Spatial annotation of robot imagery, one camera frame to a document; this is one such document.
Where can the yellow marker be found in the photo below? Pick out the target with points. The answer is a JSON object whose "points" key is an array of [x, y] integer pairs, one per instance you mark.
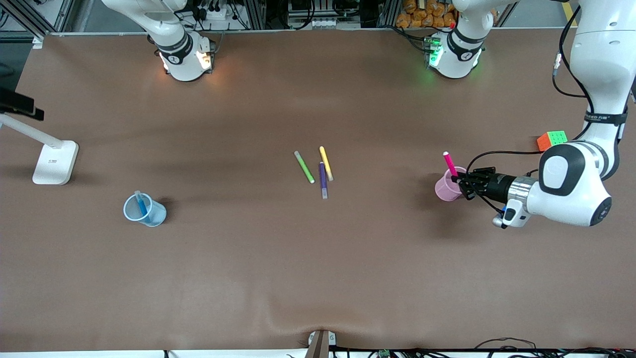
{"points": [[326, 163]]}

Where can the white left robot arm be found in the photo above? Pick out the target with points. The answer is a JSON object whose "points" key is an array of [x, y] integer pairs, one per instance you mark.
{"points": [[571, 189]]}

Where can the blue plastic cup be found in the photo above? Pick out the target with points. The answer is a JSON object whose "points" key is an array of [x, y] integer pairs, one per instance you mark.
{"points": [[155, 214]]}

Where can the orange snack bags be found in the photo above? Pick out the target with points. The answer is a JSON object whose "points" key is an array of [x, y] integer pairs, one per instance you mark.
{"points": [[422, 17]]}

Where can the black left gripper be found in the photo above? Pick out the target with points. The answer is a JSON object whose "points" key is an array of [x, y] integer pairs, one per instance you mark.
{"points": [[495, 185]]}

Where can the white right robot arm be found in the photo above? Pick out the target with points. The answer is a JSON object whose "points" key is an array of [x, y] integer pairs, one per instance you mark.
{"points": [[179, 54]]}

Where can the pink marker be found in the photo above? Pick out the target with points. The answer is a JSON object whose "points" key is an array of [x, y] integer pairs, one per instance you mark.
{"points": [[449, 164]]}

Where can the pink plastic cup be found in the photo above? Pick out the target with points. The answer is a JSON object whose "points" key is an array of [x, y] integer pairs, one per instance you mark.
{"points": [[443, 190]]}

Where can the white lamp stand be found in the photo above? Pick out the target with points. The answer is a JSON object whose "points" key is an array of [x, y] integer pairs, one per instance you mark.
{"points": [[54, 164]]}

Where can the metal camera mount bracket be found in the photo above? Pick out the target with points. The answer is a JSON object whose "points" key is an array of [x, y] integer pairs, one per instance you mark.
{"points": [[320, 343]]}

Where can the blue marker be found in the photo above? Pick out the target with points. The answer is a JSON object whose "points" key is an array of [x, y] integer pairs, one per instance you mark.
{"points": [[143, 206]]}

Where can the white power strip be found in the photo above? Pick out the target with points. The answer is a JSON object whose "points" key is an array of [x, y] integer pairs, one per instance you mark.
{"points": [[315, 23]]}

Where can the colourful puzzle cube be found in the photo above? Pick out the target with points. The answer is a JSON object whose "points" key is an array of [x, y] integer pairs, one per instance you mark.
{"points": [[549, 140]]}

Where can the purple marker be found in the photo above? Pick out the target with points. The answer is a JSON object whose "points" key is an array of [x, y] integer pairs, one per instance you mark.
{"points": [[323, 181]]}

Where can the green marker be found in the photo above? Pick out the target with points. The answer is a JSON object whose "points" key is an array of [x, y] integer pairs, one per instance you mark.
{"points": [[304, 167]]}

